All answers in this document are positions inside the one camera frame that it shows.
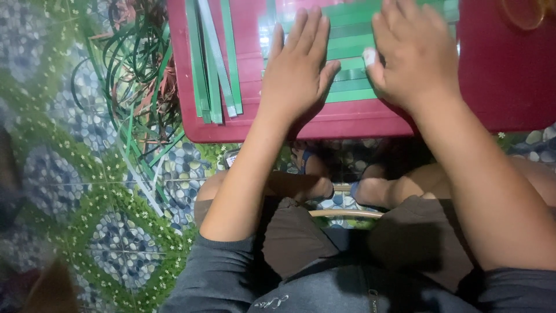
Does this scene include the person's left hand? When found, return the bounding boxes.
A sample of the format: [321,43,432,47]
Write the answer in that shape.
[260,6,342,128]

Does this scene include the person's right hand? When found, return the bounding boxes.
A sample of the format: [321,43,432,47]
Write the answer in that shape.
[363,0,462,112]

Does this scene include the row of woven green strips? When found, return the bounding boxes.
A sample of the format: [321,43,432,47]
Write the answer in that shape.
[259,0,460,104]

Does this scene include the blue sandal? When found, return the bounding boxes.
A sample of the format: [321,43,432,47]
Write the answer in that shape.
[292,145,317,175]

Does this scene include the bundle of loose green strips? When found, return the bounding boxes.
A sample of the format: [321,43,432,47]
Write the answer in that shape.
[184,0,244,125]

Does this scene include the red plastic table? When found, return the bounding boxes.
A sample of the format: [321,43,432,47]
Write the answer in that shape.
[166,0,556,144]

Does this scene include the small phone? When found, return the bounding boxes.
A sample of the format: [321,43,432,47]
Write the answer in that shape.
[223,148,242,170]

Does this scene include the person's left leg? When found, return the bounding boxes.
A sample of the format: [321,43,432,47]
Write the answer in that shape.
[196,150,335,205]

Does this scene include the person's leg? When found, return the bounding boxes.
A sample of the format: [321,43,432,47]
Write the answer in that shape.
[353,156,556,210]
[196,150,335,205]

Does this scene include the orange plastic bowl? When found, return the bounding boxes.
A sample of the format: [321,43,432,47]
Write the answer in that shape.
[500,0,549,31]

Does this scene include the person's right leg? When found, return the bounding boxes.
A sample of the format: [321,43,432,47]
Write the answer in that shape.
[353,156,556,210]

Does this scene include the brown shorts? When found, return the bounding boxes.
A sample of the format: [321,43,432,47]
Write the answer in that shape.
[193,195,478,293]

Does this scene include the heap of tangled plastic strips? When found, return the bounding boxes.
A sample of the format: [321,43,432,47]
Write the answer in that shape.
[70,0,188,218]

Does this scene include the brown object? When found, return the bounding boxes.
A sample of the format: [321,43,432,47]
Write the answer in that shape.
[21,260,80,313]

